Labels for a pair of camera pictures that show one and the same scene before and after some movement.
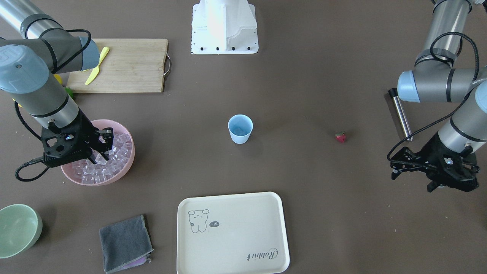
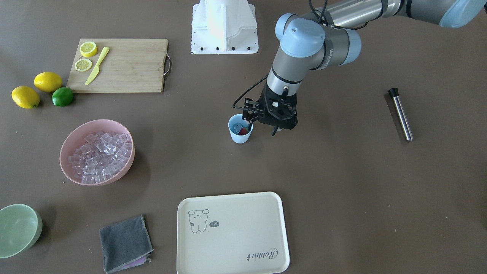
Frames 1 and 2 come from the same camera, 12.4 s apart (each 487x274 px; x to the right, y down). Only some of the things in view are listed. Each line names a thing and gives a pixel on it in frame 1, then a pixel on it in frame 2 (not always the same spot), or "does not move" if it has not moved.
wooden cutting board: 131,65 does not move
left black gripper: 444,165 -> 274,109
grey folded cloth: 125,244 does not move
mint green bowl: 21,227 does not move
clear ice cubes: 119,153 does not move
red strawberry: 341,136 -> 243,131
